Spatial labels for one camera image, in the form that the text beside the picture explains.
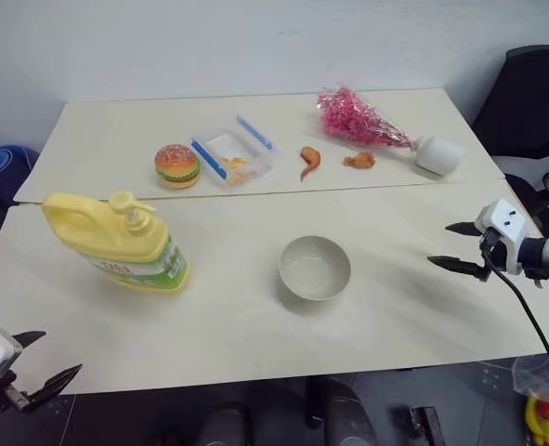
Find black office chair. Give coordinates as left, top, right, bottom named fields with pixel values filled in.
left=470, top=44, right=549, bottom=160

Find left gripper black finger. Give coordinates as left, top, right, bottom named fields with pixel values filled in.
left=12, top=330, right=48, bottom=348
left=20, top=363, right=85, bottom=413

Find toy chicken wing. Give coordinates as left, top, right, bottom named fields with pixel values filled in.
left=298, top=145, right=326, bottom=184

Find blue round container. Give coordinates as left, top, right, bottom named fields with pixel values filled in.
left=0, top=145, right=39, bottom=181

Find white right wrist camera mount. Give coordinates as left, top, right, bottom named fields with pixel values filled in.
left=475, top=198, right=542, bottom=276

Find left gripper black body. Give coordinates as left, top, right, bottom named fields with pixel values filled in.
left=0, top=369, right=28, bottom=419

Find toy fried chicken piece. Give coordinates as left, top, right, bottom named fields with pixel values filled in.
left=343, top=151, right=378, bottom=171

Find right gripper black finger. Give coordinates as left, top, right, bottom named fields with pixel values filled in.
left=426, top=254, right=490, bottom=282
left=445, top=221, right=483, bottom=238

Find toy hamburger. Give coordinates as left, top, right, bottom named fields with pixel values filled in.
left=153, top=143, right=203, bottom=190

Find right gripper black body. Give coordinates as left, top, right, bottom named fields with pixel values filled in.
left=478, top=227, right=511, bottom=275

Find white cylindrical vase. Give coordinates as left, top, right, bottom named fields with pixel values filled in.
left=412, top=135, right=468, bottom=177

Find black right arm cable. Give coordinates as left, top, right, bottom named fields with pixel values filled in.
left=486, top=262, right=549, bottom=373

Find clear container with blue clips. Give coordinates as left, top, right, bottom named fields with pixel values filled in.
left=190, top=114, right=278, bottom=192

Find pink dried flower bouquet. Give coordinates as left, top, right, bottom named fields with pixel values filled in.
left=316, top=83, right=426, bottom=155

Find white sheet on chair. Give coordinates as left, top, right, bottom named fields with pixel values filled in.
left=490, top=151, right=549, bottom=191

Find yellow detergent bottle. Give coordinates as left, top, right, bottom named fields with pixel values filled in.
left=40, top=189, right=192, bottom=292

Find grey ceramic bowl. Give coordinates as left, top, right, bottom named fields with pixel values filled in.
left=277, top=234, right=353, bottom=304

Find black rectangular block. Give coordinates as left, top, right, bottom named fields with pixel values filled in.
left=407, top=405, right=448, bottom=446

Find yellow and red toy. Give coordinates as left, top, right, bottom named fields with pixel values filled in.
left=524, top=393, right=549, bottom=446

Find orange toy fries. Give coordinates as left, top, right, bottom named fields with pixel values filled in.
left=219, top=154, right=257, bottom=186

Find clear plastic bag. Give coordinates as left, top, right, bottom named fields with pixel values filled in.
left=512, top=354, right=549, bottom=401

